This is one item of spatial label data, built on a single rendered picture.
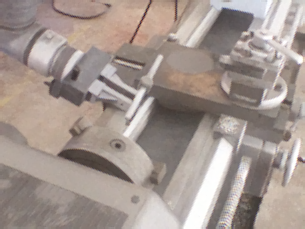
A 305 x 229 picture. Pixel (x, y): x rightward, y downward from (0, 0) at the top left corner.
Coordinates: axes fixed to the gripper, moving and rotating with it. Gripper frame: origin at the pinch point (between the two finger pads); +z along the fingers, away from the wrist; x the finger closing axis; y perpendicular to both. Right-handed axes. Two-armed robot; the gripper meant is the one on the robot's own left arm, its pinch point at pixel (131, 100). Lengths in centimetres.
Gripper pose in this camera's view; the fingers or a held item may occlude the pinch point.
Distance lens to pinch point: 82.5
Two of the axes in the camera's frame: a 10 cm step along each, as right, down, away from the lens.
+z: 8.7, 5.0, 0.1
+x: 3.6, -6.4, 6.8
